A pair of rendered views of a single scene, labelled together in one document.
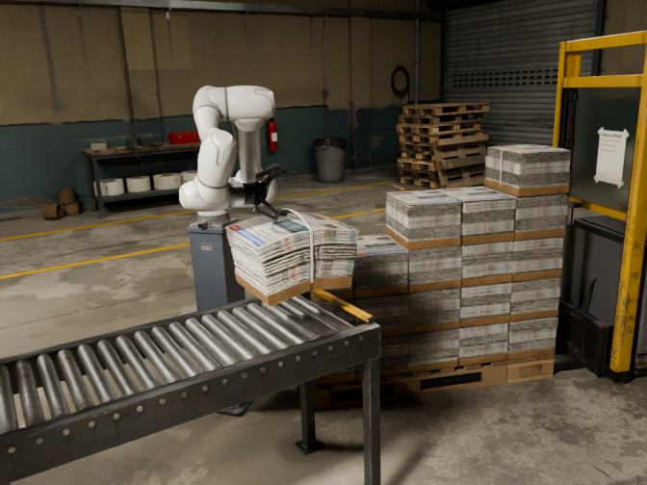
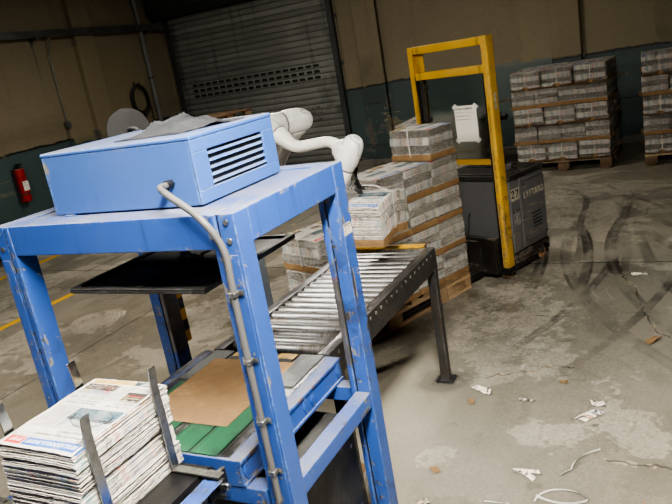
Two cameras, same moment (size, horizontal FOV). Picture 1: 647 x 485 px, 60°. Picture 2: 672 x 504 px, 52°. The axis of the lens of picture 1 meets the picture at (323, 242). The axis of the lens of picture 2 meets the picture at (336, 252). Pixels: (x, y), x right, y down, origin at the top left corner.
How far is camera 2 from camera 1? 2.32 m
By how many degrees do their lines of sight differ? 29
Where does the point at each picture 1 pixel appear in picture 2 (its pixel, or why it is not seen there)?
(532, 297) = (451, 231)
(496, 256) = (426, 206)
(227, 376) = (396, 287)
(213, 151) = (356, 147)
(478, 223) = (413, 185)
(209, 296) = not seen: hidden behind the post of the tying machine
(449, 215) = (397, 182)
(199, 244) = not seen: hidden behind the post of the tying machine
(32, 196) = not seen: outside the picture
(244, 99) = (298, 118)
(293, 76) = (27, 112)
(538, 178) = (438, 145)
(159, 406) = (380, 310)
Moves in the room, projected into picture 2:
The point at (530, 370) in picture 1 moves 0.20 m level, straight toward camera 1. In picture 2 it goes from (459, 286) to (469, 294)
